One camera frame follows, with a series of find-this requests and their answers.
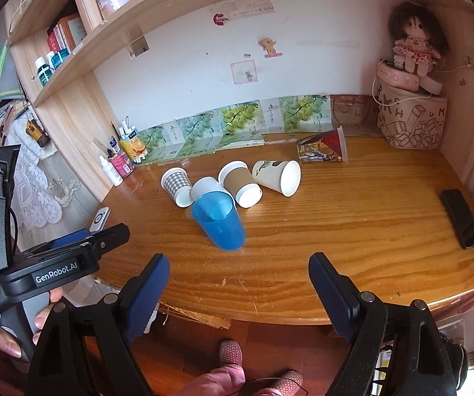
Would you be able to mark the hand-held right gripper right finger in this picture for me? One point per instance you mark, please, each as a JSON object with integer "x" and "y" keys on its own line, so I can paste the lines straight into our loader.
{"x": 331, "y": 293}

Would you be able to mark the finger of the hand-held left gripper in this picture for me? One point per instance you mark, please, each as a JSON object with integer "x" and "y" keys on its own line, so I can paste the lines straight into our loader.
{"x": 109, "y": 239}
{"x": 69, "y": 240}

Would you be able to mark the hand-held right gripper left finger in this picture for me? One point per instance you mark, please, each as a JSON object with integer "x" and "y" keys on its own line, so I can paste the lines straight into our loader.
{"x": 151, "y": 289}

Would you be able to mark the blue plastic cup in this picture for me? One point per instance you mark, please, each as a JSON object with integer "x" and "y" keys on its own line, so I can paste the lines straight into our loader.
{"x": 220, "y": 225}

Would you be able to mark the grey checkered paper cup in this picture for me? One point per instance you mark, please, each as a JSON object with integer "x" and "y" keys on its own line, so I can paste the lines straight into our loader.
{"x": 177, "y": 183}

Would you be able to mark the plain white paper cup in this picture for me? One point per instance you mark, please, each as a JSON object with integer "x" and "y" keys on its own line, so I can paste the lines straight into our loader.
{"x": 204, "y": 184}

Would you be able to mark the leaf print paper cup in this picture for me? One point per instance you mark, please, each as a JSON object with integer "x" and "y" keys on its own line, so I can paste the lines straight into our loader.
{"x": 272, "y": 175}

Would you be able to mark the brown sleeve paper cup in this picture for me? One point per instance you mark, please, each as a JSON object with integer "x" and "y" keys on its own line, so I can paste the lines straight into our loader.
{"x": 237, "y": 181}

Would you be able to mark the person's left hand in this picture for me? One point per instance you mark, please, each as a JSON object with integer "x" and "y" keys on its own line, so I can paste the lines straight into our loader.
{"x": 1, "y": 340}

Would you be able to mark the white remote control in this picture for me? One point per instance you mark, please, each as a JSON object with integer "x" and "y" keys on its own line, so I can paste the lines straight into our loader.
{"x": 99, "y": 219}

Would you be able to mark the white lace cloth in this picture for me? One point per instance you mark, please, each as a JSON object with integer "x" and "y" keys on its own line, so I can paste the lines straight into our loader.
{"x": 34, "y": 189}

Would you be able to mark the white squeeze bottle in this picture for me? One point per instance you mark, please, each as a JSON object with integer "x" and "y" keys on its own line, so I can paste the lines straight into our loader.
{"x": 113, "y": 173}

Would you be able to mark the pink pen holder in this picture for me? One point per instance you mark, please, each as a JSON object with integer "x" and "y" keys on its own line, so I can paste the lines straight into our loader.
{"x": 122, "y": 166}

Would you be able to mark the pink slipper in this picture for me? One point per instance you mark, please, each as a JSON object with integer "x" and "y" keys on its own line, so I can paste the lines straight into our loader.
{"x": 230, "y": 352}
{"x": 288, "y": 380}

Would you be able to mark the orange print packet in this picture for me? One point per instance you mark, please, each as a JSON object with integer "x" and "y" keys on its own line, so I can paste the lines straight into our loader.
{"x": 134, "y": 145}

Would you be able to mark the person's leg pink trousers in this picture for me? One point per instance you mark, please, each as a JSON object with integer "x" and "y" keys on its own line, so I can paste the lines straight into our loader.
{"x": 210, "y": 383}

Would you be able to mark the wooden bookshelf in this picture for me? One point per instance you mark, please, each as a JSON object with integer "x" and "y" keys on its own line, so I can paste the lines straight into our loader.
{"x": 76, "y": 115}

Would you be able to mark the black smartphone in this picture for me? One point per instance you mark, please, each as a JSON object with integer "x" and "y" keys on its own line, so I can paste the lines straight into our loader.
{"x": 462, "y": 218}

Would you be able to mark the row of grape print packets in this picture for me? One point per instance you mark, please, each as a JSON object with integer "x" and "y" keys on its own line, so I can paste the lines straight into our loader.
{"x": 237, "y": 117}

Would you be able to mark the green folder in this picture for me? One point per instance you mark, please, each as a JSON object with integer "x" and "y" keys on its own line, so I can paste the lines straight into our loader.
{"x": 3, "y": 74}

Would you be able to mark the brown printed paper bag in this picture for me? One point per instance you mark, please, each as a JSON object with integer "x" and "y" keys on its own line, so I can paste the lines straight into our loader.
{"x": 354, "y": 111}

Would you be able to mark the printed fabric storage basket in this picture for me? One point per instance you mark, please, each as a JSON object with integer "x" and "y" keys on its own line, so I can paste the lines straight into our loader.
{"x": 412, "y": 121}

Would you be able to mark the red white book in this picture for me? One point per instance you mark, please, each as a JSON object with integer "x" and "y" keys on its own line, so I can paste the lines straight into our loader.
{"x": 54, "y": 41}

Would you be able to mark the orange book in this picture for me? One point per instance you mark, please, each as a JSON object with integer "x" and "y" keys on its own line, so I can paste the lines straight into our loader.
{"x": 73, "y": 31}

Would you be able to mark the pink speaker box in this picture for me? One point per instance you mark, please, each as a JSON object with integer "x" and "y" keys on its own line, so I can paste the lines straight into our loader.
{"x": 398, "y": 76}

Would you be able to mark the paper tape strip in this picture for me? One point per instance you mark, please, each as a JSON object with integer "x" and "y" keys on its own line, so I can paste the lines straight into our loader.
{"x": 243, "y": 6}

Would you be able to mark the rag doll floral dress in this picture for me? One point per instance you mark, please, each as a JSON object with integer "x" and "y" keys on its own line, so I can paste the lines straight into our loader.
{"x": 414, "y": 37}

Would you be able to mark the pink square wall sticker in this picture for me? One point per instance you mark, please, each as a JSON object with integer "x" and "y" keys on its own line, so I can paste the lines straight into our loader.
{"x": 244, "y": 72}

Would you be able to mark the red wall sticker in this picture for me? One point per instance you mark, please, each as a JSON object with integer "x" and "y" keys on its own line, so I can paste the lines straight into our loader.
{"x": 219, "y": 19}

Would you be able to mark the yellow duck wall sticker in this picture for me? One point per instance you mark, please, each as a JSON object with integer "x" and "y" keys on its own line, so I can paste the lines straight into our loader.
{"x": 270, "y": 47}

